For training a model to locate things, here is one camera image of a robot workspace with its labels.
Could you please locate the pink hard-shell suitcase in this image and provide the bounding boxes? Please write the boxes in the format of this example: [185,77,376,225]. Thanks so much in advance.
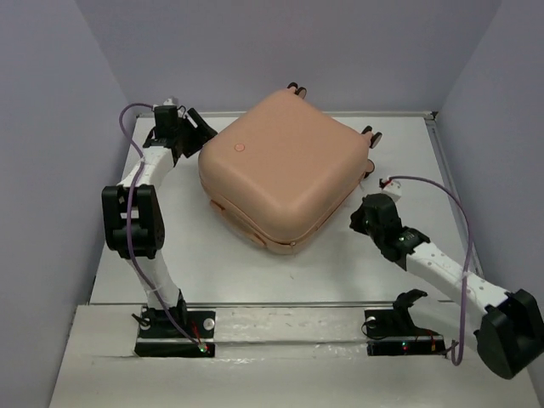
[198,82,383,255]

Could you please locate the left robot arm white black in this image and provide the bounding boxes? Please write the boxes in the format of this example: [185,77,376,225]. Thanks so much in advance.
[101,101,217,336]

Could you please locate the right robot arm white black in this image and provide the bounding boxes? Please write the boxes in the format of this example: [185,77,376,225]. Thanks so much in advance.
[349,193,543,380]

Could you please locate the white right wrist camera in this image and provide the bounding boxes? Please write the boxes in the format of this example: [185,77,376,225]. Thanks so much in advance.
[379,178,402,202]

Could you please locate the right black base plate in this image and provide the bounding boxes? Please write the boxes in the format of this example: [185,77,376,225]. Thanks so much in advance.
[361,309,448,357]

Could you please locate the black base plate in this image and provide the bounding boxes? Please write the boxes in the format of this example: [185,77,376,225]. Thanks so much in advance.
[361,309,448,357]
[132,307,216,358]

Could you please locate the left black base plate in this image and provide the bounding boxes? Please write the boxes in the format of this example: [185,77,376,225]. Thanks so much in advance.
[132,307,216,358]

